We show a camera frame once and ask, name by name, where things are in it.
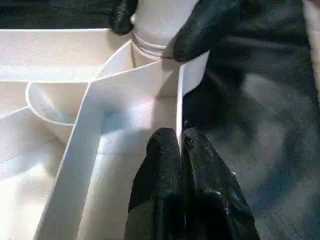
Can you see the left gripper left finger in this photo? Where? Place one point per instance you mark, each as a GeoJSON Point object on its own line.
{"type": "Point", "coordinates": [160, 190]}

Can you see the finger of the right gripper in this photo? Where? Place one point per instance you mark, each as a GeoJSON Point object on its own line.
{"type": "Point", "coordinates": [122, 17]}
{"type": "Point", "coordinates": [205, 30]}

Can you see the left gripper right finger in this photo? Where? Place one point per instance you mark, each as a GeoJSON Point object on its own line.
{"type": "Point", "coordinates": [212, 200]}

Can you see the white plastic table leg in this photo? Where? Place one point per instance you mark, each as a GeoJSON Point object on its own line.
{"type": "Point", "coordinates": [162, 20]}

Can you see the white plastic table top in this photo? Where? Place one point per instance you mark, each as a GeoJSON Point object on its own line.
{"type": "Point", "coordinates": [62, 125]}

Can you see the black plastic mat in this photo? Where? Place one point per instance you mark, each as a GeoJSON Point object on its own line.
{"type": "Point", "coordinates": [262, 112]}

